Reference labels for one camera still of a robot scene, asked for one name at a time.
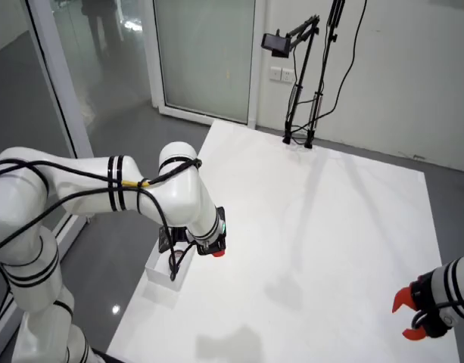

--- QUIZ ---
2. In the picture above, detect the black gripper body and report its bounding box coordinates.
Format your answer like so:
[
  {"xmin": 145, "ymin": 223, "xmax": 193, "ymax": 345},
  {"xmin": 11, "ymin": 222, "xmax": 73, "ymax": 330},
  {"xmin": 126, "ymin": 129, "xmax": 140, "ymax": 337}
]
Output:
[
  {"xmin": 195, "ymin": 237, "xmax": 227, "ymax": 257},
  {"xmin": 411, "ymin": 272, "xmax": 458, "ymax": 337}
]

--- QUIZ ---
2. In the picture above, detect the black aluminium rail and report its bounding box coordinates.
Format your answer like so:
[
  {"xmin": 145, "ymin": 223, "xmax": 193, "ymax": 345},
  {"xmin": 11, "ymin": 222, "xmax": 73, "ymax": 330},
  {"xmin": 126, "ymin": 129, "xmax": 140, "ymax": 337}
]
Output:
[{"xmin": 89, "ymin": 347, "xmax": 121, "ymax": 363}]

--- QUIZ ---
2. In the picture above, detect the white cardboard bin box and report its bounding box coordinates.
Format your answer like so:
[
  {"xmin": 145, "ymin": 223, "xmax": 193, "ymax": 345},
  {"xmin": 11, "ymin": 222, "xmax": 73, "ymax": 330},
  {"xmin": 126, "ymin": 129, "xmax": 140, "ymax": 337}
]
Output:
[{"xmin": 144, "ymin": 241, "xmax": 198, "ymax": 293}]

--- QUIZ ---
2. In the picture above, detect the frosted glass door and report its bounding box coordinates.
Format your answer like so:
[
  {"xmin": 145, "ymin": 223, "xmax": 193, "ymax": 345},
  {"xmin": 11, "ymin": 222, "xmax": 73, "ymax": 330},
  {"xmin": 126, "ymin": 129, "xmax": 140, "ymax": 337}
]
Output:
[{"xmin": 151, "ymin": 0, "xmax": 261, "ymax": 128}]

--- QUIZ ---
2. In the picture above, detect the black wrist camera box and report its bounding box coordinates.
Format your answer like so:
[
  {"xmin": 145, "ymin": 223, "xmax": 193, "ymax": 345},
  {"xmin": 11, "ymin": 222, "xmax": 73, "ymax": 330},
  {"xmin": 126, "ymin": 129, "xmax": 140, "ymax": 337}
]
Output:
[{"xmin": 158, "ymin": 225, "xmax": 190, "ymax": 254}]

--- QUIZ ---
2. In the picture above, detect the black boom stand with phone clamp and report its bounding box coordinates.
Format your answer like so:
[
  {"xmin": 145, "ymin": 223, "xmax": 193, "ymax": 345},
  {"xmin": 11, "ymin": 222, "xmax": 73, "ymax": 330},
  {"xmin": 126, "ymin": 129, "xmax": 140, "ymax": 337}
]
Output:
[{"xmin": 282, "ymin": 14, "xmax": 321, "ymax": 145}]

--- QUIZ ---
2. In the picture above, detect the black tape roll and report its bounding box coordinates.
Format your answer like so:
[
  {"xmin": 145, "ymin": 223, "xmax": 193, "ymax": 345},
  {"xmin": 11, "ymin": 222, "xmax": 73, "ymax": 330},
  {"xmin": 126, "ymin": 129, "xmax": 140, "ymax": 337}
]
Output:
[{"xmin": 167, "ymin": 246, "xmax": 188, "ymax": 270}]

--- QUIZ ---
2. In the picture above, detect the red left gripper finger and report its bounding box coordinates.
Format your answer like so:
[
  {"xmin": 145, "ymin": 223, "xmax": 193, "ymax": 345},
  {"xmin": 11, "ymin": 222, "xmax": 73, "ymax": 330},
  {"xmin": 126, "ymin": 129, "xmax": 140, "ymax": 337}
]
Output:
[{"xmin": 401, "ymin": 325, "xmax": 428, "ymax": 340}]

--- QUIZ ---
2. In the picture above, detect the black phone camera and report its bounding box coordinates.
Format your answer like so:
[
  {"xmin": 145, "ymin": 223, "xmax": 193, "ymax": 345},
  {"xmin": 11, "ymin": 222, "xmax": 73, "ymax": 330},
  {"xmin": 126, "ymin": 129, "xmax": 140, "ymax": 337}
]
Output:
[{"xmin": 261, "ymin": 32, "xmax": 292, "ymax": 59}]

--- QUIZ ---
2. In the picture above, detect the glass partition with light frame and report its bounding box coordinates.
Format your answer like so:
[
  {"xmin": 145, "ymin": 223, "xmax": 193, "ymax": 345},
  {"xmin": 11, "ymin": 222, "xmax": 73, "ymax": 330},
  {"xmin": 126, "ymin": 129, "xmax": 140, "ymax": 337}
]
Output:
[{"xmin": 0, "ymin": 0, "xmax": 106, "ymax": 341}]

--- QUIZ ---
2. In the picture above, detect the black camera tripod stand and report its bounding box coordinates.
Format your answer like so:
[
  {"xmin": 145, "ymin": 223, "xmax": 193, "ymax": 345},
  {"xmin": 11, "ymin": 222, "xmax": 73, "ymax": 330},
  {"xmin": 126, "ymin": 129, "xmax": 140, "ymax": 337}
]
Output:
[{"xmin": 288, "ymin": 0, "xmax": 369, "ymax": 137}]

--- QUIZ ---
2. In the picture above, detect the person in dark clothes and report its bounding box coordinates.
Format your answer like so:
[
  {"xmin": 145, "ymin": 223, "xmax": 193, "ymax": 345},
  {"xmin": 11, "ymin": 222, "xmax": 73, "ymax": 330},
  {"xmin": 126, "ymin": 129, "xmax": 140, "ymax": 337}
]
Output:
[{"xmin": 81, "ymin": 0, "xmax": 125, "ymax": 60}]

